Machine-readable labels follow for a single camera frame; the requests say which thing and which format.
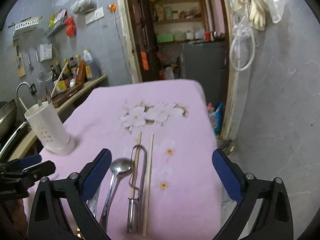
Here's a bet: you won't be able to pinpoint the steel patterned handle utensil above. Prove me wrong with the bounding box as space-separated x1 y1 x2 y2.
86 185 101 218

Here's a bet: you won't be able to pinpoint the steel peeler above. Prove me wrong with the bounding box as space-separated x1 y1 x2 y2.
126 145 147 234

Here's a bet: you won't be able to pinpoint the steel spoon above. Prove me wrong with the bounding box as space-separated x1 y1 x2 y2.
99 158 133 232

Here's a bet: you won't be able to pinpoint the wooden chopstick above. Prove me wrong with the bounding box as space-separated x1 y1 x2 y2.
18 97 28 111
142 133 154 238
130 132 142 198
50 62 68 98

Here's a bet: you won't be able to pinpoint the white plastic utensil holder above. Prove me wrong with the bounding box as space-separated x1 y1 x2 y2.
24 101 76 155

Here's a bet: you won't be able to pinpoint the wooden cutting board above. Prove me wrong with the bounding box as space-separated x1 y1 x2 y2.
52 84 84 108

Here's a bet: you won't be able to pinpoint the steel faucet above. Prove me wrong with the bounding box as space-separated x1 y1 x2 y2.
15 81 34 99

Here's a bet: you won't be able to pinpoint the hanging mesh strainer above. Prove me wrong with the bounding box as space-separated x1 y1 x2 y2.
35 48 52 86

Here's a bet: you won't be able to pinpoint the pink floral table cloth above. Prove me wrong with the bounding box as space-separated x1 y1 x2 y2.
40 80 222 239

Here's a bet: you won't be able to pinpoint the dark soy sauce bottle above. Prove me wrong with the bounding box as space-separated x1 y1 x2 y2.
51 65 59 86

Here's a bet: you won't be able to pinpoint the orange snack bag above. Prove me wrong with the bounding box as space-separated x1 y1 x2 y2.
76 60 86 85

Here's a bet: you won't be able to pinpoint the large oil jug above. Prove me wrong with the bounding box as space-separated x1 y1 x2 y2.
83 49 101 81

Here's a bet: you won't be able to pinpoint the white box holder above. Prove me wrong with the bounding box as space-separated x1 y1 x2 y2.
39 43 53 62

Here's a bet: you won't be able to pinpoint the red hanging bag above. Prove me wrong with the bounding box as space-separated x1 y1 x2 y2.
66 16 76 37

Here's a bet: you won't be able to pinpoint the clear bag of dried goods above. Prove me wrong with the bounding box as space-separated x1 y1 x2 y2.
71 0 96 15

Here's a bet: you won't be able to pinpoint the grey cabinet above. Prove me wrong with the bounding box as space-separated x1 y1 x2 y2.
182 41 228 108

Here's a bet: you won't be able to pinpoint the red cup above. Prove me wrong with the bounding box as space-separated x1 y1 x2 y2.
204 31 211 42

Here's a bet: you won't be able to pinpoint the cream rubber gloves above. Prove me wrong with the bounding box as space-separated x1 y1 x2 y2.
233 0 268 31

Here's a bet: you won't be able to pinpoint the wooden wall grater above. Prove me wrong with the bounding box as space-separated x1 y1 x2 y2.
15 45 26 78

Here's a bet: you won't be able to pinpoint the white wall basket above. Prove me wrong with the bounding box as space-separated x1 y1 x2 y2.
8 15 42 37

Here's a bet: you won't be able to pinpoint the grey wall shelf rack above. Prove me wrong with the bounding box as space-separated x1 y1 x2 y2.
46 16 67 37

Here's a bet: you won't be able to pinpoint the white wall socket panel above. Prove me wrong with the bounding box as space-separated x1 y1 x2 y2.
85 7 104 25

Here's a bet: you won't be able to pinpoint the orange wall hook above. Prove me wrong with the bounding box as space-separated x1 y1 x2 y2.
108 3 117 13

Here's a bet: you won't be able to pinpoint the white coiled hose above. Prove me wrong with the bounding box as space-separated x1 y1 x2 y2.
229 17 256 72

